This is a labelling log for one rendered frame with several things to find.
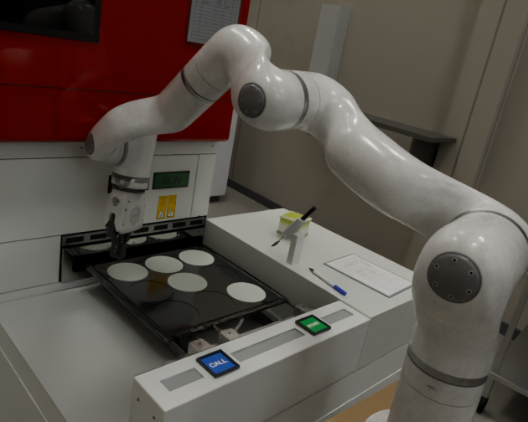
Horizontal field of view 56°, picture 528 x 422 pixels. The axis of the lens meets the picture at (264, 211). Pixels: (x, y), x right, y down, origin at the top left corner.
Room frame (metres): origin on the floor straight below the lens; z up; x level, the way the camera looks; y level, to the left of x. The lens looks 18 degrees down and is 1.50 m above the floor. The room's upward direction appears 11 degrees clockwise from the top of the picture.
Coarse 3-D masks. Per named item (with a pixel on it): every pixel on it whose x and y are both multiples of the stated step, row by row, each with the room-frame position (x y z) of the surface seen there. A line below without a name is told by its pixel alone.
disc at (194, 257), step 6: (186, 252) 1.31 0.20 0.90; (192, 252) 1.31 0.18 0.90; (198, 252) 1.32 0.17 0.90; (204, 252) 1.33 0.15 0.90; (180, 258) 1.26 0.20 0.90; (186, 258) 1.27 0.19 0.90; (192, 258) 1.28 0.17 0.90; (198, 258) 1.28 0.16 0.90; (204, 258) 1.29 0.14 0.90; (210, 258) 1.30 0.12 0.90; (192, 264) 1.24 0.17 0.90; (198, 264) 1.25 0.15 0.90; (204, 264) 1.25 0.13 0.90
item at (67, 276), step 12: (192, 228) 1.39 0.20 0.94; (204, 228) 1.42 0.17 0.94; (108, 240) 1.20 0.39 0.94; (132, 240) 1.24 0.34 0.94; (144, 240) 1.27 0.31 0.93; (156, 240) 1.29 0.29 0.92; (60, 252) 1.11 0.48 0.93; (72, 252) 1.12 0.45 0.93; (84, 252) 1.14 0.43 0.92; (96, 252) 1.16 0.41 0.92; (60, 264) 1.11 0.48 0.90; (72, 264) 1.12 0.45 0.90; (60, 276) 1.11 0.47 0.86; (72, 276) 1.12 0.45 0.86; (84, 276) 1.14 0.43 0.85
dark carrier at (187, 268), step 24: (144, 264) 1.18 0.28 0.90; (216, 264) 1.27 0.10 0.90; (120, 288) 1.04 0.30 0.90; (144, 288) 1.06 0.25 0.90; (168, 288) 1.08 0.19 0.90; (216, 288) 1.13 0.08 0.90; (264, 288) 1.18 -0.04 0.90; (144, 312) 0.95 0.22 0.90; (168, 312) 0.97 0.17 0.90; (192, 312) 0.99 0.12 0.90; (216, 312) 1.01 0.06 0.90
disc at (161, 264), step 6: (150, 258) 1.23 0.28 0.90; (156, 258) 1.23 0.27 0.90; (162, 258) 1.24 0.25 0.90; (168, 258) 1.25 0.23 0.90; (150, 264) 1.19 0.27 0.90; (156, 264) 1.20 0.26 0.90; (162, 264) 1.20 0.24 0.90; (168, 264) 1.21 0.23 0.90; (174, 264) 1.22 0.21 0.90; (180, 264) 1.22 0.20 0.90; (156, 270) 1.16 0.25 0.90; (162, 270) 1.17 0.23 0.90; (168, 270) 1.17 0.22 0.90; (174, 270) 1.18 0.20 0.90
